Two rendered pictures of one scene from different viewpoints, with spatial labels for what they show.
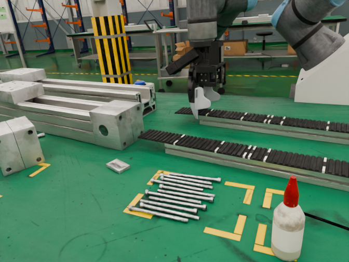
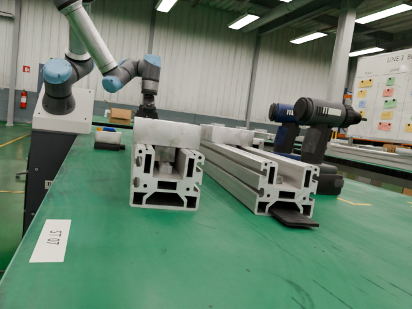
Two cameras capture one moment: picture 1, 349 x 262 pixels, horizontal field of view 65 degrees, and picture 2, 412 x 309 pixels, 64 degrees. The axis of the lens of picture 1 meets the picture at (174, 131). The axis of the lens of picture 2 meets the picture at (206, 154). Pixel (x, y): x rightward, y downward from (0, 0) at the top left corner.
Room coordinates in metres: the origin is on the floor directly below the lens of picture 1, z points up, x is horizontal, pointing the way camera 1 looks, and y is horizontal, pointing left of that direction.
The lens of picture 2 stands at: (1.58, 1.12, 0.91)
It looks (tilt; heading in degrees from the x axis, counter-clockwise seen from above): 6 degrees down; 225
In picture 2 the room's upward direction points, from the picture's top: 7 degrees clockwise
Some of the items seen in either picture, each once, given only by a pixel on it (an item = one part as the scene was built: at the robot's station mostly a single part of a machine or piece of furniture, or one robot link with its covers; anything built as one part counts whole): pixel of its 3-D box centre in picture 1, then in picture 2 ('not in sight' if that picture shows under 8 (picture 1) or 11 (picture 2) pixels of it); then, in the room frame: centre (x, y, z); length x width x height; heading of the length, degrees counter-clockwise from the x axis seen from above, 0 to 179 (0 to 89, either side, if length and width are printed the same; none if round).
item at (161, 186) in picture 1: (186, 191); not in sight; (0.42, -0.01, 0.78); 0.11 x 0.01 x 0.01; 67
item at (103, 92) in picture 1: (64, 93); (152, 149); (1.07, 0.42, 0.82); 0.80 x 0.10 x 0.09; 58
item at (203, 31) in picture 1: (202, 31); (149, 86); (0.75, -0.10, 1.03); 0.08 x 0.08 x 0.05
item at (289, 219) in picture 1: (289, 216); not in sight; (0.27, -0.13, 0.84); 0.04 x 0.04 x 0.12
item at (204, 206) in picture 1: (176, 202); not in sight; (0.39, 0.01, 0.78); 0.11 x 0.01 x 0.01; 66
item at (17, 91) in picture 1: (15, 95); (224, 139); (0.91, 0.52, 0.87); 0.16 x 0.11 x 0.07; 58
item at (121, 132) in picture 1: (121, 122); not in sight; (0.69, 0.14, 0.83); 0.12 x 0.09 x 0.10; 148
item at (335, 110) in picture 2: not in sight; (328, 147); (0.81, 0.77, 0.89); 0.20 x 0.08 x 0.22; 154
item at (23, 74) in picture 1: (24, 78); (162, 138); (1.21, 0.63, 0.87); 0.16 x 0.11 x 0.07; 58
